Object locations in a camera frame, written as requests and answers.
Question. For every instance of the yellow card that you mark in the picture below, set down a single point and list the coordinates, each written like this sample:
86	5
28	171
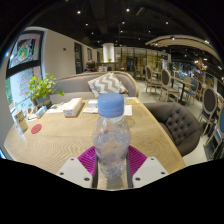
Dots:
132	100

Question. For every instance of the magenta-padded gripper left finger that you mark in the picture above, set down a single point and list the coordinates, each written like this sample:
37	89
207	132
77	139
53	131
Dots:
74	171

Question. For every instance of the white round column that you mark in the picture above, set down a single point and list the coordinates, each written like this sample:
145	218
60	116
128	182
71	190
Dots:
108	52

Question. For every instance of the food picture window poster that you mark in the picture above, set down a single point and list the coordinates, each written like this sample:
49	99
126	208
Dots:
25	50

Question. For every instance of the clear blue-capped water bottle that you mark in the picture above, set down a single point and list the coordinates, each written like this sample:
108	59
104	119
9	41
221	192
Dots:
111	140

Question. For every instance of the grey curved sofa bench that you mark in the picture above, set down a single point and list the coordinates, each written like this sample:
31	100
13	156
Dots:
71	85

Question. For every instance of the group of ceiling spot lights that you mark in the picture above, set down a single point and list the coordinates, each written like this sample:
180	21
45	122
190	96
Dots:
127	10

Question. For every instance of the white and orange tissue box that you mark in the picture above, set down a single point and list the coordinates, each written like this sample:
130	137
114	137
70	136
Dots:
72	107

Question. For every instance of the green potted plant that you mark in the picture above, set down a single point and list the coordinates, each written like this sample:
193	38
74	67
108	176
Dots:
41	88

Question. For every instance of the wooden cafe table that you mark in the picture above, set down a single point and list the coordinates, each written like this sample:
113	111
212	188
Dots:
181	80

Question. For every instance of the small blue white box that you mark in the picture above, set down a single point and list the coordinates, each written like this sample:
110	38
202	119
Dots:
41	112

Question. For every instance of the person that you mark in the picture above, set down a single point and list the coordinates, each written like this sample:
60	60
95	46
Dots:
90	66

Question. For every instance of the dark grey tufted armchair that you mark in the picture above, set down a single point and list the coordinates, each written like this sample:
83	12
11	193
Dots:
178	128

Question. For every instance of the group of grey dining chairs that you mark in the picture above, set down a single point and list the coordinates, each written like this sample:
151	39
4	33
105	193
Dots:
165	81

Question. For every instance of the grey white chevron pillow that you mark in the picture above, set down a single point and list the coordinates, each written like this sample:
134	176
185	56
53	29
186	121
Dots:
106	84

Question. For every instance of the white mug with black lettering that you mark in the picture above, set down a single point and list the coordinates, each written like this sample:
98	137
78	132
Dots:
20	121

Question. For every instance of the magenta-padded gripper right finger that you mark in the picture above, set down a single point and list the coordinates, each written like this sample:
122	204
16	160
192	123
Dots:
150	170

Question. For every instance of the flat round red coaster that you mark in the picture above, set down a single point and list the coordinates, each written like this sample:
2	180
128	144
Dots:
36	129

